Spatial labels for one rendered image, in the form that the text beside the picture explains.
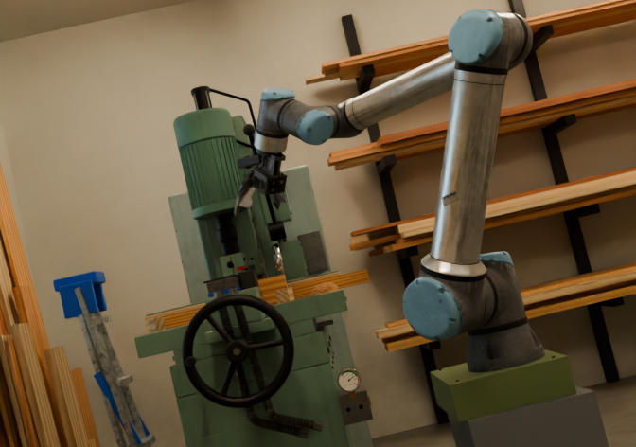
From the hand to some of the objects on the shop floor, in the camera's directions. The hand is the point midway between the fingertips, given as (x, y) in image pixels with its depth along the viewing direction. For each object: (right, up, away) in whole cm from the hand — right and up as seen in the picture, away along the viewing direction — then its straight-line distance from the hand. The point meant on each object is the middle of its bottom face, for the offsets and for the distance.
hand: (255, 211), depth 244 cm
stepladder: (-41, -136, +70) cm, 158 cm away
